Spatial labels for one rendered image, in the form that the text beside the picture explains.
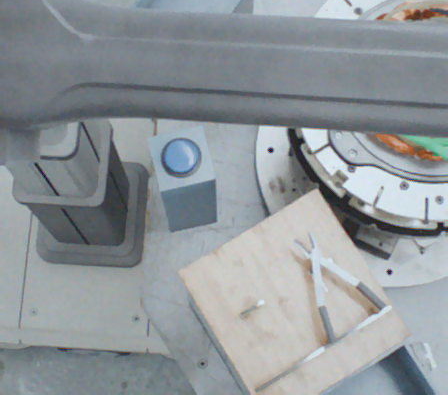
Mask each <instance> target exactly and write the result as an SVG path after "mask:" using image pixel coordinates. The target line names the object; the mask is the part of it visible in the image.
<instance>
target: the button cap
mask: <svg viewBox="0 0 448 395"><path fill-rule="evenodd" d="M164 158H165V163H166V165H167V167H168V168H169V169H170V170H171V171H174V172H177V173H185V172H188V171H191V170H193V169H194V167H195V166H196V164H197V161H198V153H197V150H196V148H195V146H194V145H193V144H191V143H189V142H187V141H183V140H181V141H176V142H173V143H172V144H169V145H168V147H167V148H166V150H165V154H164Z"/></svg>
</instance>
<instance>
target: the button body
mask: <svg viewBox="0 0 448 395"><path fill-rule="evenodd" d="M177 138H186V139H189V140H191V141H193V142H195V143H196V144H198V146H199V147H200V149H201V152H202V163H201V166H200V168H199V170H198V171H196V172H195V173H194V174H192V175H190V176H188V177H184V178H179V177H174V176H172V175H170V174H169V173H167V172H166V171H165V170H164V169H163V167H162V164H161V160H160V156H161V151H162V149H163V147H164V146H165V144H167V143H168V142H170V141H172V140H174V139H177ZM148 143H149V147H150V151H151V155H152V160H153V164H154V168H155V176H156V180H157V185H158V189H159V193H160V197H161V200H162V203H163V207H164V211H165V214H166V218H167V222H168V225H169V228H170V232H171V233H172V232H176V231H180V230H184V229H188V228H192V227H196V226H201V225H209V224H212V223H217V198H216V177H215V173H214V170H213V166H212V161H211V153H210V149H209V145H208V142H207V138H206V134H205V130H204V126H203V125H201V126H196V127H192V128H187V129H183V130H180V131H175V132H171V133H167V134H162V135H158V136H154V137H150V138H148Z"/></svg>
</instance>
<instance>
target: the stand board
mask: <svg viewBox="0 0 448 395"><path fill-rule="evenodd" d="M307 231H311V233H312V235H313V238H314V240H315V242H316V244H317V246H318V248H319V250H320V254H321V255H322V257H324V258H325V259H329V258H331V260H332V263H333V264H335V265H336V266H338V267H339V268H341V269H342V270H344V271H345V272H347V273H348V274H349V275H352V276H353V277H355V278H357V279H358V280H360V281H362V282H363V283H364V284H365V285H366V286H367V287H369V288H370V289H371V290H372V291H373V292H374V294H375V295H376V296H377V297H378V298H380V299H382V300H383V301H384V302H385V303H386V304H387V306H388V305H390V304H391V306H392V307H393V308H392V309H391V310H390V311H388V312H386V313H385V314H383V315H382V316H380V317H378V318H377V319H375V320H374V321H372V322H371V323H370V324H367V325H365V326H364V327H362V328H360V329H359V330H357V331H356V332H354V333H352V334H351V335H349V336H348V337H346V338H345V339H344V340H342V341H341V342H339V343H337V344H336V345H334V346H333V347H331V348H329V349H326V350H324V351H323V352H321V353H320V354H319V355H318V356H316V357H315V358H313V359H311V360H310V361H308V362H307V363H305V364H303V365H302V366H300V367H299V368H297V369H295V370H294V371H292V373H290V374H287V375H285V376H284V377H282V378H280V379H279V380H277V381H276V382H274V383H272V384H271V385H269V386H268V387H266V388H265V389H264V390H262V391H261V392H259V393H258V394H256V392H255V389H256V388H258V387H259V386H261V385H262V384H264V383H266V381H268V380H269V379H271V378H273V377H274V376H276V375H277V374H281V373H282V372H284V371H285V370H287V369H289V368H290V367H292V365H294V364H296V363H297V362H299V361H300V360H302V359H304V358H305V357H307V356H308V355H310V354H312V353H313V352H315V351H316V350H319V349H320V348H322V347H323V346H325V345H326V344H328V343H329V342H328V340H327V337H326V334H325V332H324V328H323V326H322V323H321V320H320V314H319V311H318V308H319V307H318V303H317V297H316V290H315V282H314V276H310V277H309V276H307V273H308V271H310V270H312V262H311V260H310V258H309V259H307V257H306V256H305V255H304V254H303V253H302V251H300V250H299V249H298V248H297V246H296V245H295V243H294V240H295V239H296V240H297V241H298V242H299V243H300V244H301V245H302V246H303V247H304V248H305V249H306V250H307V251H310V250H313V249H312V246H311V243H310V240H309V237H308V234H307ZM178 275H179V277H180V278H181V280H182V281H183V283H184V286H185V288H186V290H187V291H188V293H189V295H190V296H191V298H192V300H193V301H194V303H195V304H196V305H197V307H198V309H199V310H200V312H201V314H202V315H203V317H204V319H205V320H206V322H207V324H208V325H209V327H210V328H211V329H212V333H213V334H214V336H215V338H216V339H217V341H218V343H219V344H220V346H221V348H222V349H223V351H224V352H225V353H226V355H227V357H228V358H229V360H230V362H231V363H232V365H233V367H234V368H235V370H236V372H237V373H238V375H239V377H240V379H241V381H242V382H243V384H244V386H245V387H246V389H247V391H248V392H249V394H250V395H319V394H320V393H322V392H323V391H325V390H327V389H328V388H330V387H331V386H333V385H334V384H336V383H338V382H339V381H341V380H342V379H343V378H345V377H346V376H348V375H349V374H351V373H352V372H354V371H357V370H359V369H360V368H362V367H363V366H365V365H367V364H368V363H369V362H370V361H372V360H373V359H375V358H377V357H378V356H380V355H381V354H383V353H385V352H386V351H388V350H389V349H391V348H392V347H394V346H395V345H398V344H399V343H401V342H402V341H404V340H406V339H407V338H409V337H410V336H412V333H411V332H410V330H409V328H408V327H407V325H406V324H405V322H403V320H402V319H401V317H400V316H399V314H398V313H397V310H396V308H395V306H394V305H393V303H392V302H391V300H390V299H389V298H388V297H387V295H386V294H385V292H384V291H383V289H382V288H381V286H380V284H379V283H378V281H377V280H376V278H375V277H374V274H373V273H372V272H371V270H370V269H369V267H368V266H367V264H366V262H365V261H364V259H363V258H362V256H361V255H360V253H359V252H358V250H357V249H356V248H355V247H354V245H353V244H352V242H351V241H350V237H349V236H348V234H347V233H346V231H345V230H344V228H343V227H342V225H341V224H340V223H339V222H338V220H337V219H336V217H335V215H334V214H333V212H332V211H331V209H330V208H329V206H328V205H327V203H326V202H325V200H324V199H323V197H322V195H321V193H320V192H319V190H318V189H315V190H313V191H311V192H310V193H308V194H306V195H305V196H303V197H302V198H298V199H297V200H296V201H294V202H293V203H291V204H289V205H288V206H286V207H284V208H283V209H281V210H279V211H278V212H276V213H274V214H273V215H271V216H269V217H268V218H267V219H265V220H264V221H262V222H260V223H259V224H257V225H254V226H252V227H250V228H249V229H247V230H245V231H244V232H242V233H240V235H238V236H236V237H235V238H233V239H231V240H230V241H228V242H226V243H225V244H223V245H221V246H220V247H218V248H216V249H215V250H213V251H211V252H209V253H207V254H206V255H204V256H202V257H201V258H199V259H197V260H196V261H194V262H192V263H191V264H189V265H187V266H186V267H184V268H183V269H182V270H180V271H178ZM321 276H322V281H323V283H324V285H325V286H326V287H327V289H328V290H329V292H328V293H326V292H325V290H324V289H323V287H322V290H323V297H324V303H325V306H326V309H327V312H328V315H329V318H330V321H331V324H332V326H333V330H334V333H335V336H336V338H338V337H339V336H341V335H342V334H344V333H346V331H348V330H349V329H351V328H353V327H354V326H356V325H357V324H361V323H362V322H364V321H365V320H367V319H369V318H370V317H372V315H374V314H376V313H377V312H379V310H378V309H377V308H376V307H375V306H374V305H373V303H372V302H370V301H369V300H368V299H366V298H365V297H364V296H363V295H362V294H361V293H360V292H358V291H357V290H356V289H355V287H354V286H352V285H351V284H349V283H348V282H347V281H346V280H344V279H342V278H341V277H339V276H336V275H335V274H333V273H332V272H330V271H329V270H327V269H326V268H324V269H322V271H321ZM262 300H263V301H264V302H265V304H264V305H263V306H262V307H260V308H258V309H257V310H255V311H254V312H252V313H250V314H249V315H247V316H245V317H244V318H242V319H241V318H240V316H239V313H240V312H242V311H244V310H245V309H247V308H248V307H250V306H252V305H253V304H255V303H258V302H260V301H262ZM387 306H386V307H387Z"/></svg>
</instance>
